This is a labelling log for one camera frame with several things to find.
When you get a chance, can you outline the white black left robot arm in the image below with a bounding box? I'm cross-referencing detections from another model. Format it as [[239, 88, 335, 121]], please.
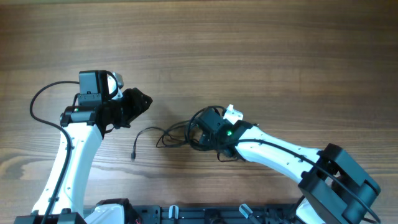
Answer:
[[15, 70, 152, 223]]

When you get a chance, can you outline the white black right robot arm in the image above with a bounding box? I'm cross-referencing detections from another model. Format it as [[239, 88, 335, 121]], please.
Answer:
[[193, 105, 381, 223]]

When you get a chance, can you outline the black cable bundle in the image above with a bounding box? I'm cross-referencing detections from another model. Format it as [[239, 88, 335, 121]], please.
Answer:
[[131, 105, 226, 162]]

